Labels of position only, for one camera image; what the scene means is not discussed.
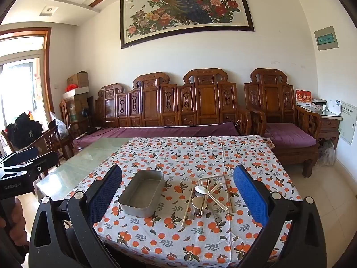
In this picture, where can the white plastic fork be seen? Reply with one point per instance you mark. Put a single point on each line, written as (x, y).
(217, 187)

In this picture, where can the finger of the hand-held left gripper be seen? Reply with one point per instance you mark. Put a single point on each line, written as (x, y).
(41, 164)
(25, 155)

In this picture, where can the purple armchair seat cushion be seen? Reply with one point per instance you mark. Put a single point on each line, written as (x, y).
(288, 135)

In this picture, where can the carved wooden sofa bench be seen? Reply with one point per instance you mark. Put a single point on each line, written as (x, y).
(152, 103)

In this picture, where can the clear plastic bag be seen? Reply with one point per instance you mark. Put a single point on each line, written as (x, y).
(327, 153)

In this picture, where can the large brown cardboard box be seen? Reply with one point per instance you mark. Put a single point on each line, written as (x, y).
(79, 107)

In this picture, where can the carved wooden armchair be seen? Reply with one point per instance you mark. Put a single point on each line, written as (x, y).
(269, 100)

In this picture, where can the wooden side table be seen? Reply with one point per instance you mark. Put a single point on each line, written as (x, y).
(329, 124)

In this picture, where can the small brown cardboard box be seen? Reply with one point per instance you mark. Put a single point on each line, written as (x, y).
(78, 79)

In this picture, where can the framed peacock flower painting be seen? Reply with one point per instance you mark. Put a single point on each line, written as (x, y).
(187, 8)

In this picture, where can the wooden chair by boxes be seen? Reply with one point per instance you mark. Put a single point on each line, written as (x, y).
(64, 114)

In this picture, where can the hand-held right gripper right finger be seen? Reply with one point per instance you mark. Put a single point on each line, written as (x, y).
(249, 194)

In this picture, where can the white wall panel door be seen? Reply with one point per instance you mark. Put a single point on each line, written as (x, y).
(348, 122)

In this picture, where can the grey wall box green label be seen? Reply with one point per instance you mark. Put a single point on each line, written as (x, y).
(326, 38)

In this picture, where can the black desk lamp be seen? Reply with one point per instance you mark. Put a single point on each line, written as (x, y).
(87, 120)

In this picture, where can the orange fruit print tablecloth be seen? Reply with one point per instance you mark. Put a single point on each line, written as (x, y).
(195, 156)

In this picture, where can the person's left hand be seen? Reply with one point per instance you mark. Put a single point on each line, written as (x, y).
(21, 223)

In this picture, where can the rectangular metal tray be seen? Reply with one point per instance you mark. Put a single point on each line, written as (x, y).
(142, 194)

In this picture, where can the long purple sofa cushion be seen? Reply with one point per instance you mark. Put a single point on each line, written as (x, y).
(156, 132)

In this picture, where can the wooden balcony door frame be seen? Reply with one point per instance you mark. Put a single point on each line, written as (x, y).
(48, 69)

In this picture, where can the white plastic bag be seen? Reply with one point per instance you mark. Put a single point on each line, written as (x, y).
(60, 127)

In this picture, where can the metal spoon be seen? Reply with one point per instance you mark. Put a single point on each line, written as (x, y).
(201, 193)

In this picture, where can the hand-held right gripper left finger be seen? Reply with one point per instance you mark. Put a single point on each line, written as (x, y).
(107, 189)

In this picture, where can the red gift box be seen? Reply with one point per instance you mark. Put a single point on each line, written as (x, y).
(303, 97)

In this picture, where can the white router box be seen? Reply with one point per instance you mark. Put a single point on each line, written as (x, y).
(334, 107)

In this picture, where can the square ceiling light fixture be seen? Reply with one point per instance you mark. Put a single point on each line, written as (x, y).
(48, 10)

